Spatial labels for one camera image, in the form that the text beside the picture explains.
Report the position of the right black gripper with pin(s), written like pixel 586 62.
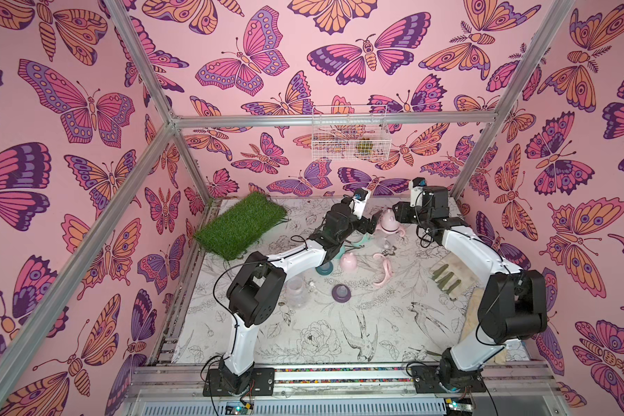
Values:
pixel 405 211

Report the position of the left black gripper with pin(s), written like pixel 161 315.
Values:
pixel 371 226

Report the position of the pink bottle cap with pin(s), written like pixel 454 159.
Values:
pixel 349 262
pixel 388 223

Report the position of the clear baby bottle body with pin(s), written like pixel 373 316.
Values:
pixel 383 243

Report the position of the purple nipple collar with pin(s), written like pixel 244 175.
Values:
pixel 341 293

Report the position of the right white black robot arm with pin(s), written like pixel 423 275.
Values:
pixel 513 307

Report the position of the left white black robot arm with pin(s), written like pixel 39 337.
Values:
pixel 255 290

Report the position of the teal bottle cap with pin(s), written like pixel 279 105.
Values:
pixel 340 253

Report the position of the dark teal nipple collar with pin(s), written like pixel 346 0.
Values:
pixel 326 269

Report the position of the beige work glove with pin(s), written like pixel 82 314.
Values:
pixel 453 278

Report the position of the green artificial grass mat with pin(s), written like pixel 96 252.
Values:
pixel 230 234

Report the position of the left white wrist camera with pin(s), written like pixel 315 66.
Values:
pixel 359 201

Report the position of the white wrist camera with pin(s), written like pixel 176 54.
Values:
pixel 417 189
pixel 359 201

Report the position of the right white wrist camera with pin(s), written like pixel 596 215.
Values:
pixel 417 189

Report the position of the white wire basket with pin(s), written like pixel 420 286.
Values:
pixel 346 136

